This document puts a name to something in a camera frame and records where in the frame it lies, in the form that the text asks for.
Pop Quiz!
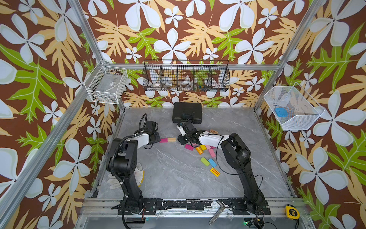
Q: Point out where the natural wood block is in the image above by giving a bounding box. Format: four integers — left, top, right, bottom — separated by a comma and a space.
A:
167, 137, 176, 142

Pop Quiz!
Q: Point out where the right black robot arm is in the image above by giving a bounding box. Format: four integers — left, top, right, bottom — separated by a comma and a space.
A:
177, 122, 271, 215

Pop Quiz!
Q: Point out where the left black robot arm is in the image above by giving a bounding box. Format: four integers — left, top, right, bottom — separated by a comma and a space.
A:
106, 121, 160, 214

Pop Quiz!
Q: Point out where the orange block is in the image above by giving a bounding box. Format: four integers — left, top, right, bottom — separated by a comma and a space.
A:
195, 147, 204, 155

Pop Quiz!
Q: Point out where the monkey picture wood block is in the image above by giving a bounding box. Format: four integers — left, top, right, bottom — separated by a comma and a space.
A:
209, 129, 218, 134

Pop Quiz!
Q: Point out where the black plastic tool case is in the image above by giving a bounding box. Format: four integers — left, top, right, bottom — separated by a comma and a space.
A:
172, 102, 203, 124

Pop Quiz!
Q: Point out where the pink block lower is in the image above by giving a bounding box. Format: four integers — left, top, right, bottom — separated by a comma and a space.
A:
208, 148, 216, 158

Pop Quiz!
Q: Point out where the green block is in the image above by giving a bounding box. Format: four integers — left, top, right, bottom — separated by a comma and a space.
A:
200, 157, 210, 167

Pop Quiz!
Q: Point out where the blue block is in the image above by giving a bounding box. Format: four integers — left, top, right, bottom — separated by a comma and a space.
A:
208, 158, 217, 168

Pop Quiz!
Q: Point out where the yellow red striped block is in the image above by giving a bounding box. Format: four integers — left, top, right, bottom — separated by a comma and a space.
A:
210, 168, 220, 177

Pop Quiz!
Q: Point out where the white work glove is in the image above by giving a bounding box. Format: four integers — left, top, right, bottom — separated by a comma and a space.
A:
107, 163, 145, 190

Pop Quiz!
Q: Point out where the blue object in basket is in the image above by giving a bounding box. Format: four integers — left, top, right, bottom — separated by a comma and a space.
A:
274, 107, 288, 118

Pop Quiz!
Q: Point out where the white mesh basket right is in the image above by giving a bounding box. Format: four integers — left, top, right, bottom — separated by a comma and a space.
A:
264, 83, 325, 132

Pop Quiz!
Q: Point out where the yellow tape measure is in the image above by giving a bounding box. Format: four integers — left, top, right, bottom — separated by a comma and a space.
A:
285, 204, 300, 220

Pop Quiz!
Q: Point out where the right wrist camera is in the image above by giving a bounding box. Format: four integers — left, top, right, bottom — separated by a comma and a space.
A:
177, 125, 186, 136

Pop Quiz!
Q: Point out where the black wire basket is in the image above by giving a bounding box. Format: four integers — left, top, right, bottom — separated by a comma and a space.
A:
142, 59, 230, 92

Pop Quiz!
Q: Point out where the white wire basket left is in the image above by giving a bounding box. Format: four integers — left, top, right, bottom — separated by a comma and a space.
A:
84, 61, 129, 105

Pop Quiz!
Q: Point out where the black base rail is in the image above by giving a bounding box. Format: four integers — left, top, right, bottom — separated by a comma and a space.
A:
124, 197, 271, 215

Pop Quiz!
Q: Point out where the grey metal bracket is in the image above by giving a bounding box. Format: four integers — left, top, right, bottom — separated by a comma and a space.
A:
209, 200, 226, 226

